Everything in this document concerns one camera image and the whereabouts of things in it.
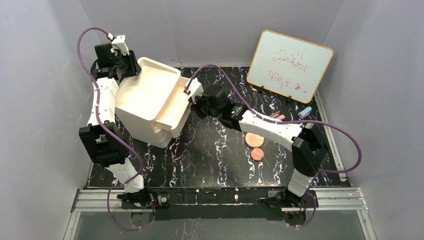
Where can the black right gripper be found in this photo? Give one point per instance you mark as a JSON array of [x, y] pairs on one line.
[[196, 108]]

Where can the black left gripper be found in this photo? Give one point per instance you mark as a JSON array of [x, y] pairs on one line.
[[131, 65]]

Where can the white top drawer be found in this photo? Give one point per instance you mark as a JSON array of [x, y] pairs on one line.
[[175, 112]]

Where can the white three-drawer organizer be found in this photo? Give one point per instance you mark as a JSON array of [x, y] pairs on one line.
[[140, 99]]

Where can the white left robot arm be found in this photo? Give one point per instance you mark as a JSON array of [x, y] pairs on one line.
[[104, 142]]

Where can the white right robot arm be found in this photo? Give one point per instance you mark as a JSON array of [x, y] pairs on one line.
[[305, 141]]

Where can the large round pink compact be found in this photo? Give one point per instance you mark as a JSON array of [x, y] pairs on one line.
[[254, 140]]

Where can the small round pink compact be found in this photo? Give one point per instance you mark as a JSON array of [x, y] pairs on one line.
[[257, 154]]

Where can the light blue eraser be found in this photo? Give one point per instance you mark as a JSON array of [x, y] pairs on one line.
[[305, 112]]

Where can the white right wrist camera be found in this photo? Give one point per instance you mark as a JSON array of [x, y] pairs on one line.
[[193, 89]]

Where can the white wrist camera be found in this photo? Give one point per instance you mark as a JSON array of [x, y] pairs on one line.
[[118, 44], [193, 89]]

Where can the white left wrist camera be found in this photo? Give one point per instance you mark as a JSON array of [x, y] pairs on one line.
[[118, 44]]

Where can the whiteboard with yellow frame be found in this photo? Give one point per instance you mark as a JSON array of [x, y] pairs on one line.
[[289, 66]]

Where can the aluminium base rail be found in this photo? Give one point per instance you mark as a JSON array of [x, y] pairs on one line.
[[327, 198]]

